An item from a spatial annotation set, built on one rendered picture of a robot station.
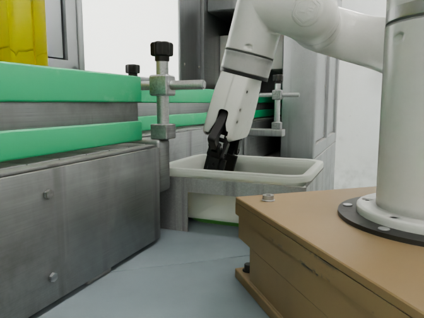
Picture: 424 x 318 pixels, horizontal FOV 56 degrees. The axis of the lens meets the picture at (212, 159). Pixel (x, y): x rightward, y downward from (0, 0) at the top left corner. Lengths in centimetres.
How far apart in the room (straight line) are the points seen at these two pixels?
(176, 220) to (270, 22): 31
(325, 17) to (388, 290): 40
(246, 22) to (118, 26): 41
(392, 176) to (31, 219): 29
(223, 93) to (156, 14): 54
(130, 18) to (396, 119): 75
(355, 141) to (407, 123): 375
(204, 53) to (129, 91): 94
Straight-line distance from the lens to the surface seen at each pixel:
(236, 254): 50
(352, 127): 407
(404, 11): 34
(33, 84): 38
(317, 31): 56
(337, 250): 28
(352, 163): 410
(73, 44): 82
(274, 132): 112
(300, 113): 133
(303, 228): 32
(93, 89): 44
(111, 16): 93
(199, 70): 140
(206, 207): 56
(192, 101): 87
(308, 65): 133
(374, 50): 65
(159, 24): 110
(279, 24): 58
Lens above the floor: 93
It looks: 8 degrees down
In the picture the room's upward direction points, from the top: straight up
